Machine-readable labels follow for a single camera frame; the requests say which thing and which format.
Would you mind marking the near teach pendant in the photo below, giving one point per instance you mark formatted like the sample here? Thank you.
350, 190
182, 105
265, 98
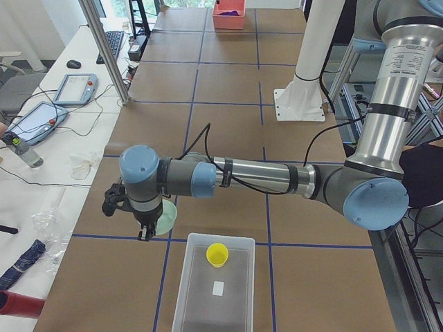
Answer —
38, 123

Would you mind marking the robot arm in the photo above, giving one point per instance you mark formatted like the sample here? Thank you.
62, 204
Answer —
376, 184

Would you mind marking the black keyboard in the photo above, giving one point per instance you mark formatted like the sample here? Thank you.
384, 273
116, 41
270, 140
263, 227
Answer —
114, 40

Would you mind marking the red cylinder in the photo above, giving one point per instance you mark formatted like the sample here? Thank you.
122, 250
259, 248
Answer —
19, 305

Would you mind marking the person in black clothes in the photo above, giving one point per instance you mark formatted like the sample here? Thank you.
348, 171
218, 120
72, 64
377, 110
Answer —
422, 166

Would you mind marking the folded blue umbrella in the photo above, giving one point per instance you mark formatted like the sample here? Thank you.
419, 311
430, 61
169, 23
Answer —
24, 262

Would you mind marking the grey aluminium frame post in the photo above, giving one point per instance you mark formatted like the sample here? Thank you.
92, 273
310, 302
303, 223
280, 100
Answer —
93, 20

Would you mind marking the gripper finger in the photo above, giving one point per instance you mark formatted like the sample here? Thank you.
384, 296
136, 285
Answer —
142, 235
150, 232

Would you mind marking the teach pendant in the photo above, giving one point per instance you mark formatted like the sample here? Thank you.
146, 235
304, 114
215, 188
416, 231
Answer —
38, 123
76, 89

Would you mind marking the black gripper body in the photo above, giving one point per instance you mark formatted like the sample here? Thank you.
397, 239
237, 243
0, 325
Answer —
145, 218

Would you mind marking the white crumpled tissue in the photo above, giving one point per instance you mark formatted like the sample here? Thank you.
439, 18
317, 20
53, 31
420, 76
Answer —
82, 164

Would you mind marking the pink plastic tray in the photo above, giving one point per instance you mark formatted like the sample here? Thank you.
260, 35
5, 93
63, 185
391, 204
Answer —
229, 22

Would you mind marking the light green bowl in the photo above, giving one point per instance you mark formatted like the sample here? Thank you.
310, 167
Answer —
164, 217

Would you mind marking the clear water bottle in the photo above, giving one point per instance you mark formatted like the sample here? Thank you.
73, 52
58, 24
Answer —
22, 149

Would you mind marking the purple cloth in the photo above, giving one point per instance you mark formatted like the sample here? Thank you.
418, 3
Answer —
230, 13

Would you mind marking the black box device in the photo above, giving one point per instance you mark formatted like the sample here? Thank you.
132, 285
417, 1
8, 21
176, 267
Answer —
137, 48

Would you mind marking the black computer mouse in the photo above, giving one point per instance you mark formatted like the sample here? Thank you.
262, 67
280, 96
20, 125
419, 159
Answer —
73, 64

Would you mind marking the far teach pendant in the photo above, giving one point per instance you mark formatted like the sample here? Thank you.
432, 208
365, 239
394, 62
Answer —
76, 89

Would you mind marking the yellow plastic cup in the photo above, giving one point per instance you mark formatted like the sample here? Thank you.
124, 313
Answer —
217, 255

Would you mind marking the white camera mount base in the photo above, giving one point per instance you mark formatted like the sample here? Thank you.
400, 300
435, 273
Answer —
299, 101

